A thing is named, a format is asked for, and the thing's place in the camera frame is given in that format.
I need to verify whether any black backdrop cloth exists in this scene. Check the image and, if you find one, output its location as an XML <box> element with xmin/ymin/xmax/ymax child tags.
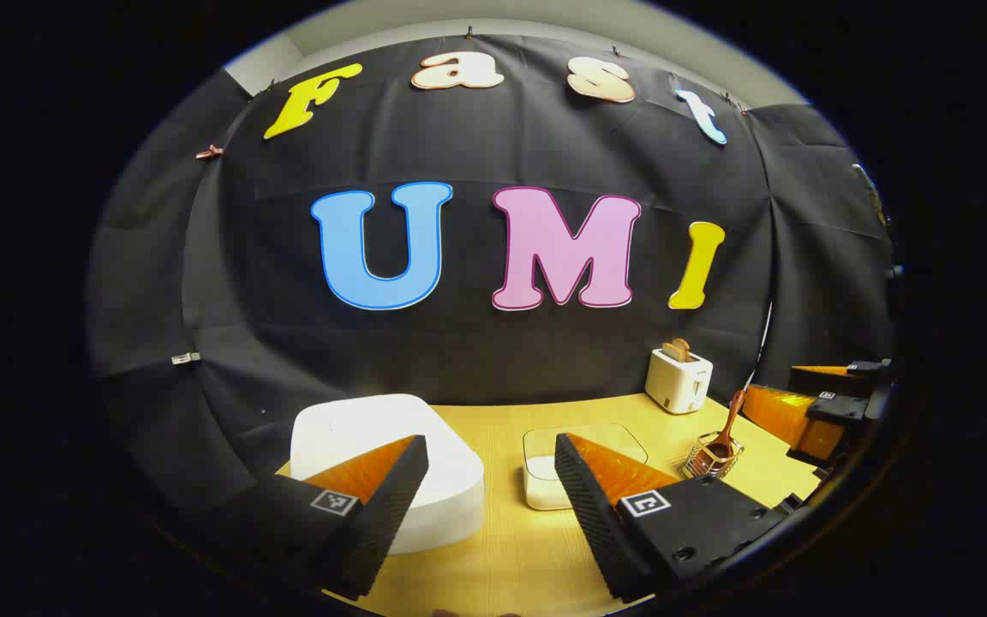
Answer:
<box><xmin>87</xmin><ymin>34</ymin><xmax>897</xmax><ymax>515</ymax></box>

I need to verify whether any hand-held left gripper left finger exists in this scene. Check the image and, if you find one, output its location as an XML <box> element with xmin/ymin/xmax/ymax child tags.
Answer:
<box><xmin>202</xmin><ymin>434</ymin><xmax>430</xmax><ymax>601</ymax></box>

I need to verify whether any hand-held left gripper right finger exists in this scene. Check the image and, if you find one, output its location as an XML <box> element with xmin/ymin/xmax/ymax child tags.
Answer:
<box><xmin>553</xmin><ymin>433</ymin><xmax>790</xmax><ymax>605</ymax></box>

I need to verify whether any white rice cooker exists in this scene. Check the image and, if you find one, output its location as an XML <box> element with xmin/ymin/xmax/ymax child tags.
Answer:
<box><xmin>290</xmin><ymin>394</ymin><xmax>486</xmax><ymax>556</ymax></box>

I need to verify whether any clear glass container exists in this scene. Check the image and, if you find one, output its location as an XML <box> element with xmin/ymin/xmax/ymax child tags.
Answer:
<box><xmin>522</xmin><ymin>422</ymin><xmax>649</xmax><ymax>512</ymax></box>

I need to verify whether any metal wire chopstick holder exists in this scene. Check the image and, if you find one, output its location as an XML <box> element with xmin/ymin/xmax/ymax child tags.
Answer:
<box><xmin>682</xmin><ymin>433</ymin><xmax>745</xmax><ymax>479</ymax></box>

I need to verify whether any brown wooden spoon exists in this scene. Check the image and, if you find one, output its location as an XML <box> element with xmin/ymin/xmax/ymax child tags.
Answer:
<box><xmin>710</xmin><ymin>390</ymin><xmax>747</xmax><ymax>460</ymax></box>

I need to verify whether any white toaster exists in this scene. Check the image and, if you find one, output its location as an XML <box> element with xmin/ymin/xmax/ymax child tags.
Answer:
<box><xmin>645</xmin><ymin>347</ymin><xmax>714</xmax><ymax>415</ymax></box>

